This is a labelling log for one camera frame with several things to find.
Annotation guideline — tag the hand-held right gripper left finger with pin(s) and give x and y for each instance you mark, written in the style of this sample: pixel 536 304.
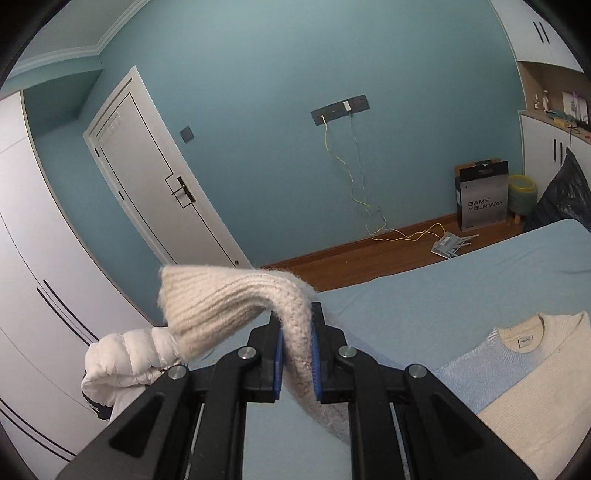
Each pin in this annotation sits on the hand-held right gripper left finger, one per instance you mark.
pixel 278 364

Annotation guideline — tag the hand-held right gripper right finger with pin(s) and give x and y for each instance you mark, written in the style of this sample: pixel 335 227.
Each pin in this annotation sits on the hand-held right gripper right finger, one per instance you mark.
pixel 316 364

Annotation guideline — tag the bed with blue sheet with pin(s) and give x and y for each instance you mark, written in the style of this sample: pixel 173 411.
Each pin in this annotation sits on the bed with blue sheet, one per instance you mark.
pixel 438 286

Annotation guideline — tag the white puffer jacket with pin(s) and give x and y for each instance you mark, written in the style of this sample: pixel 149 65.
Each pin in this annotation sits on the white puffer jacket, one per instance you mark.
pixel 124 355

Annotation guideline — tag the white router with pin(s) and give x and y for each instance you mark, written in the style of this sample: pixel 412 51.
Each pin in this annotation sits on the white router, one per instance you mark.
pixel 448 244

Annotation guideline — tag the blue and cream sweater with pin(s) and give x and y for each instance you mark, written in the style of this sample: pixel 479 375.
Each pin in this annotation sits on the blue and cream sweater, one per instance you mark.
pixel 531 392

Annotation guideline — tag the white door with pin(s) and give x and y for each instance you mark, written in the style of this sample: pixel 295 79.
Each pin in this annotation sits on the white door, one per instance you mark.
pixel 152 184

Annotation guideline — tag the black cardboard box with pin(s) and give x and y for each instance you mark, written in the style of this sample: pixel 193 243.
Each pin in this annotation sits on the black cardboard box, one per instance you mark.
pixel 482 198

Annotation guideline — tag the white wardrobe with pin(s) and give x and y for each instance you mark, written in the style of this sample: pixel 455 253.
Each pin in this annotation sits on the white wardrobe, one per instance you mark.
pixel 37 277

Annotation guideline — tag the green waste bin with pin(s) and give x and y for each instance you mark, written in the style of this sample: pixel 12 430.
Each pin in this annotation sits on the green waste bin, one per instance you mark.
pixel 521 196

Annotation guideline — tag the black plastic bag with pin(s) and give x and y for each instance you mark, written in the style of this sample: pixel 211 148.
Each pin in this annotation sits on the black plastic bag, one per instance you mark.
pixel 563 194

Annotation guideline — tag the white cabinet with shelf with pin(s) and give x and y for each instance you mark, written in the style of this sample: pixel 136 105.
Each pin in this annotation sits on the white cabinet with shelf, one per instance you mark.
pixel 540 138

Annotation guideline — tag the grey light switch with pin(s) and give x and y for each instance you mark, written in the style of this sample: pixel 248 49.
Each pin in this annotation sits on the grey light switch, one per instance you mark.
pixel 187 133

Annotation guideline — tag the grey wall socket panel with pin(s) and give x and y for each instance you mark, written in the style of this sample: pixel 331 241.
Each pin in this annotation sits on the grey wall socket panel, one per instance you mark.
pixel 334 110

